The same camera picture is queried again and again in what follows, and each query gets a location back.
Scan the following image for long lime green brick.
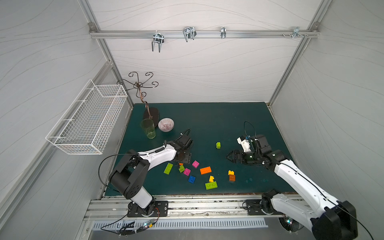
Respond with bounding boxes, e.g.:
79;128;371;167
164;163;174;175

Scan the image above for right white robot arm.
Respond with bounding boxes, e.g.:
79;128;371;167
226;135;358;240

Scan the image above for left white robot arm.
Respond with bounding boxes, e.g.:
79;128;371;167
109;135;193;211

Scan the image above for dark orange brick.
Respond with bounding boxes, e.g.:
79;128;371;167
229;175;236;183

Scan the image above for magenta brick upper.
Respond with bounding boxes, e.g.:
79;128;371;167
192;161;200;169

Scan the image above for magenta brick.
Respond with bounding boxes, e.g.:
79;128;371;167
183;169;191;176
192;161;200;169

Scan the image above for magenta brick lower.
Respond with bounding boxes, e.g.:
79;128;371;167
183;169;191;176

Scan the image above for striped ceramic bowl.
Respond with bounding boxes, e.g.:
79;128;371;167
158;118;175;133

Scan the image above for orange 2x3 brick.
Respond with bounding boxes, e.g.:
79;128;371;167
200;167;212;175

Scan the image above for blue brick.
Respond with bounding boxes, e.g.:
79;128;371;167
188;176;196;184

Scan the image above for wide lime green brick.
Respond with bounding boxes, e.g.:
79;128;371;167
205;182;218;190

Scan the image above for green plastic cup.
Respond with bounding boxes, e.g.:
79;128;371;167
140;119;156;139

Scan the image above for metal hook stand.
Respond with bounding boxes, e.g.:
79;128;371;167
116;71;160;128

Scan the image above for metal hook one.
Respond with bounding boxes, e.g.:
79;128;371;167
152;33;165;53

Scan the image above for metal hook two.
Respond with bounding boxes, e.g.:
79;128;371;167
183;27;197;42

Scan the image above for metal hook four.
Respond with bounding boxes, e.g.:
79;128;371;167
282;27;309;39

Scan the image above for metal hook three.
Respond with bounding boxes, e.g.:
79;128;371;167
221;27;227;39

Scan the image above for aluminium cross bar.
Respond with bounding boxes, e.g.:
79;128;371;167
90;29;320;39

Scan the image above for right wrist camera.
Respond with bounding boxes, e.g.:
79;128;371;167
237;136;252;153

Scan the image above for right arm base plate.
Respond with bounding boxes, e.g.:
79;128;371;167
242;199;284;216

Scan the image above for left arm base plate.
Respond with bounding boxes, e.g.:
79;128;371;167
127;200;169;218

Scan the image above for white wire basket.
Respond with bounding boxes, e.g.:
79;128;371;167
46;80;128;155

